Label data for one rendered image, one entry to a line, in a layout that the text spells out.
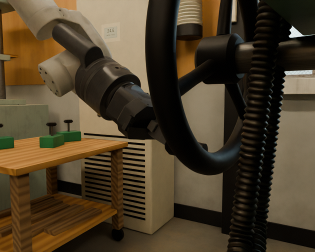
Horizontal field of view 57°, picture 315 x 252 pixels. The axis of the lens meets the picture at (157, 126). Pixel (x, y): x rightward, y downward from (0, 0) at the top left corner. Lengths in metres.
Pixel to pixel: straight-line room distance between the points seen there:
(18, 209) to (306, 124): 1.33
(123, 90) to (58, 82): 0.13
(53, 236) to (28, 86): 1.60
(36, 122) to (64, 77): 1.77
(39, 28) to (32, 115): 1.72
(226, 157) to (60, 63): 0.31
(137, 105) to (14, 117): 1.82
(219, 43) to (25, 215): 0.95
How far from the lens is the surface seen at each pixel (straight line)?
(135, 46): 1.61
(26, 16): 0.58
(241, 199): 0.31
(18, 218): 1.15
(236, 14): 1.63
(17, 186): 1.11
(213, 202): 1.81
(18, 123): 2.20
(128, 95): 0.42
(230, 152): 0.40
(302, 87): 1.56
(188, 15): 1.62
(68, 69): 0.51
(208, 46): 0.36
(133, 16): 1.65
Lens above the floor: 0.76
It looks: 6 degrees down
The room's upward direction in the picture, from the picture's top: straight up
